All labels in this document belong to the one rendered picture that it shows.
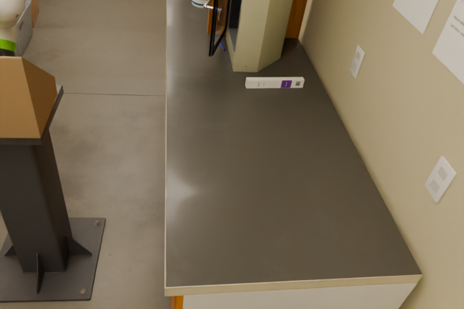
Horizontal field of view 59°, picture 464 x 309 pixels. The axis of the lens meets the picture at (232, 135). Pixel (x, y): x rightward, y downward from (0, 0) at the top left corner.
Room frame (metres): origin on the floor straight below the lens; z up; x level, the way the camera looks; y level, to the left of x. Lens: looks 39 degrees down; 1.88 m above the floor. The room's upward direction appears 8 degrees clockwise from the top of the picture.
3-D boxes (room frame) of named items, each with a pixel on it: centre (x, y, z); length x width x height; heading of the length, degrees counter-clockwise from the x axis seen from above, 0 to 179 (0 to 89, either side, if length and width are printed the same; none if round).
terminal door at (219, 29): (1.75, 0.13, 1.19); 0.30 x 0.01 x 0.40; 173
